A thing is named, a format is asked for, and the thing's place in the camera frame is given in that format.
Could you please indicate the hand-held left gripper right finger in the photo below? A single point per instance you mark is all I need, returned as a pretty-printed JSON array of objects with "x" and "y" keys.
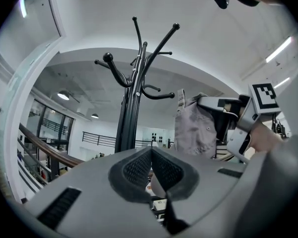
[{"x": 208, "y": 182}]

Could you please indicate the round pendant ceiling lamp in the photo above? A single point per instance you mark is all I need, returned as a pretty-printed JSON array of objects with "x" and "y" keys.
[
  {"x": 95, "y": 116},
  {"x": 63, "y": 95}
]

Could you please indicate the black metal balcony railing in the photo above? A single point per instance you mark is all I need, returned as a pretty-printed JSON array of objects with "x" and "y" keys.
[{"x": 99, "y": 139}]

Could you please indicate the grey baseball cap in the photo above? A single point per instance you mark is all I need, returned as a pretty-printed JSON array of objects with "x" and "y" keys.
[{"x": 193, "y": 128}]

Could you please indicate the black railing wooden handrail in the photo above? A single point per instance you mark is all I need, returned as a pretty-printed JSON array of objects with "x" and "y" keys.
[{"x": 52, "y": 150}]

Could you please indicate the black framed window wall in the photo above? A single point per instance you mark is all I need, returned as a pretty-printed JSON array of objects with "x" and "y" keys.
[{"x": 52, "y": 123}]

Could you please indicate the ceiling strip light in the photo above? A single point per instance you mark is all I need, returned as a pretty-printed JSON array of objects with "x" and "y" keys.
[
  {"x": 279, "y": 49},
  {"x": 23, "y": 7},
  {"x": 282, "y": 82}
]

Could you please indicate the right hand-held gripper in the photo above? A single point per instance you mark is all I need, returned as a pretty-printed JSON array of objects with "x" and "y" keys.
[{"x": 263, "y": 98}]

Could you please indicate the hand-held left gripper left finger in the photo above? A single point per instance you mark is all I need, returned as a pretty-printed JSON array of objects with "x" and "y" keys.
[{"x": 94, "y": 190}]

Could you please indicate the black metal coat rack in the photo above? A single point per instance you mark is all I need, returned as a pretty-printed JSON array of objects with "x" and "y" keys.
[{"x": 131, "y": 113}]

